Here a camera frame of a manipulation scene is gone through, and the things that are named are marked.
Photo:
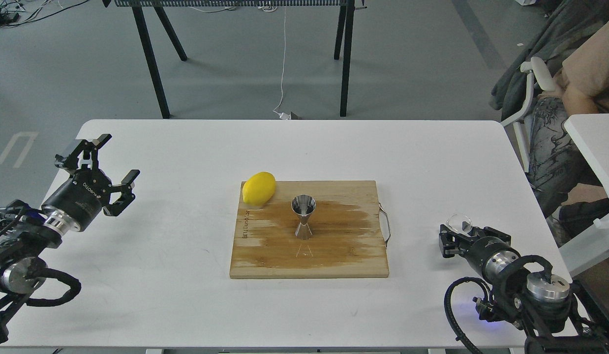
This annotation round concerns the white side table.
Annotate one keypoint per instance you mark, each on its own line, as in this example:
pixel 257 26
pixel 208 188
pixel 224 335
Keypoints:
pixel 590 133

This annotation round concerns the yellow lemon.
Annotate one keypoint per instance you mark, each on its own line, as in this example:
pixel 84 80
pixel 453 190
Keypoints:
pixel 259 189

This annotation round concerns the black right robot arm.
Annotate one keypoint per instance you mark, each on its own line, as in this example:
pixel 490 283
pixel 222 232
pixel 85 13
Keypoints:
pixel 523 291

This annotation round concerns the wooden cutting board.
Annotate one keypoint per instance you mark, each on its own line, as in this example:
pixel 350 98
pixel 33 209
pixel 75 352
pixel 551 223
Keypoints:
pixel 346 241

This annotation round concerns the black metal background table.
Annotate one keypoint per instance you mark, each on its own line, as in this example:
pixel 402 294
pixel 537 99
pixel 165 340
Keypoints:
pixel 185 36

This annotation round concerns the small clear glass cup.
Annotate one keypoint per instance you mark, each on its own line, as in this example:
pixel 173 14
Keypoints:
pixel 460 224

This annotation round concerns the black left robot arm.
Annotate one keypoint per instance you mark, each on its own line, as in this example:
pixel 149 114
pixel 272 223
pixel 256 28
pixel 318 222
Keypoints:
pixel 25 231

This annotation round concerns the person's forearm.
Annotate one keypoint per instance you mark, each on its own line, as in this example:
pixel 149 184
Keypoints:
pixel 577 102

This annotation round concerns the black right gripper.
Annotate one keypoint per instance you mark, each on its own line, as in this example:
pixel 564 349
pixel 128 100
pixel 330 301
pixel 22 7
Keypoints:
pixel 488 251

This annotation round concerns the white office chair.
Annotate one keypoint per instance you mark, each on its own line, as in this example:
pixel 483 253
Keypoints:
pixel 537 77

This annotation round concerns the steel double jigger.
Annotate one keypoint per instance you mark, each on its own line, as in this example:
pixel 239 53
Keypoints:
pixel 303 206

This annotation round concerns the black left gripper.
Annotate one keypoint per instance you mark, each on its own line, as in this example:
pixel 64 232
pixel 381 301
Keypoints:
pixel 88 191

